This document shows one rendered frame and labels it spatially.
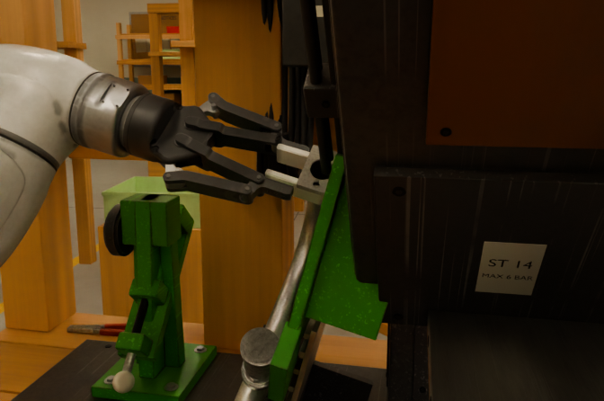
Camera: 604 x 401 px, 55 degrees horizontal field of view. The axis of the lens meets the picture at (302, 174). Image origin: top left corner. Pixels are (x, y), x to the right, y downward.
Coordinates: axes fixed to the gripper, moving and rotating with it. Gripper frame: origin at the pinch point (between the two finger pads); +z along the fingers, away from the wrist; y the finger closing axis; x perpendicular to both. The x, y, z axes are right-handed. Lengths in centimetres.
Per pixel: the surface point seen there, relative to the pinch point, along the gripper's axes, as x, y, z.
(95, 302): 279, 40, -134
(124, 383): 23.3, -23.8, -15.1
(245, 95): 15.1, 19.6, -15.5
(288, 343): -1.6, -18.5, 5.1
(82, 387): 32.4, -25.3, -23.3
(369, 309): -3.1, -13.5, 11.2
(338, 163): -12.7, -5.4, 4.8
